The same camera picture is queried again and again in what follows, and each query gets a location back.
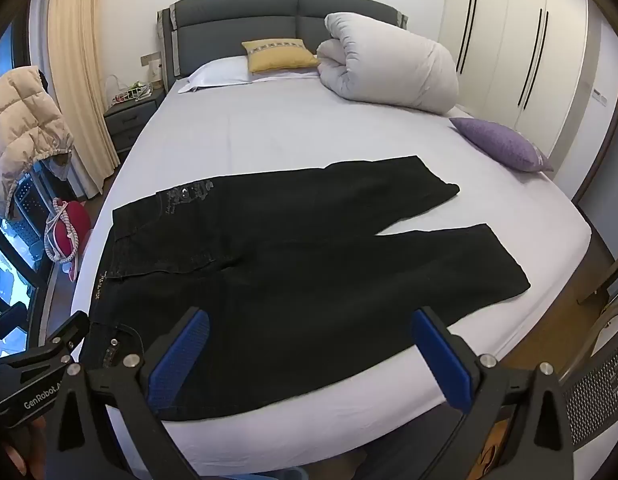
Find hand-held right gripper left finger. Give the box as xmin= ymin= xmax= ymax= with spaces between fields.
xmin=49 ymin=306 xmax=210 ymax=480

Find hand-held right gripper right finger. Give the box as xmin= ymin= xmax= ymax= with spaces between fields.
xmin=411 ymin=306 xmax=574 ymax=480

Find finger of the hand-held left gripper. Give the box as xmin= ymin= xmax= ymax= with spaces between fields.
xmin=39 ymin=310 xmax=91 ymax=362

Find black pants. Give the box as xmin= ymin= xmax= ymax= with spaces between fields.
xmin=78 ymin=155 xmax=532 ymax=422

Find person's left hand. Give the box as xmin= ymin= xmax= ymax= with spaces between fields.
xmin=1 ymin=417 xmax=47 ymax=480

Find window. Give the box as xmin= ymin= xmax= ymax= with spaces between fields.
xmin=0 ymin=20 xmax=57 ymax=361

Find red bag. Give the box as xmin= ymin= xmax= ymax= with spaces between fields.
xmin=44 ymin=197 xmax=92 ymax=273

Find black perforated rack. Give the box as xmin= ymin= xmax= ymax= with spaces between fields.
xmin=9 ymin=160 xmax=57 ymax=273

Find grey mesh chair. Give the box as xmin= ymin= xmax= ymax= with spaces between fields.
xmin=556 ymin=302 xmax=618 ymax=480

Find wooden stand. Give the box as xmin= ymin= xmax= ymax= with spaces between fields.
xmin=576 ymin=245 xmax=618 ymax=311

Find beige puffer jacket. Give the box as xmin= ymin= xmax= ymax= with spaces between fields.
xmin=0 ymin=65 xmax=74 ymax=218

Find grey nightstand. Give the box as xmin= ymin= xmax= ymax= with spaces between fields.
xmin=103 ymin=91 xmax=167 ymax=157

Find purple cushion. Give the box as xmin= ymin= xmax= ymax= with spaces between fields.
xmin=449 ymin=116 xmax=554 ymax=173

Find white bed mattress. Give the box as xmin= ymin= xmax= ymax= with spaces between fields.
xmin=69 ymin=0 xmax=592 ymax=461

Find beige curtain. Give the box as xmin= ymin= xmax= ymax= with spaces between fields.
xmin=46 ymin=0 xmax=122 ymax=198

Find white pillow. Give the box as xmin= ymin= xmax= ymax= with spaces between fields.
xmin=316 ymin=12 xmax=460 ymax=113
xmin=179 ymin=55 xmax=322 ymax=95

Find yellow cushion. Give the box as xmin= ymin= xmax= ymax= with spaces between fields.
xmin=241 ymin=38 xmax=322 ymax=74

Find white wardrobe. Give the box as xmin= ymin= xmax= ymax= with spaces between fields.
xmin=436 ymin=0 xmax=618 ymax=196

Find white wire basket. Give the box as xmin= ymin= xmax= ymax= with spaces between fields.
xmin=106 ymin=74 xmax=154 ymax=103

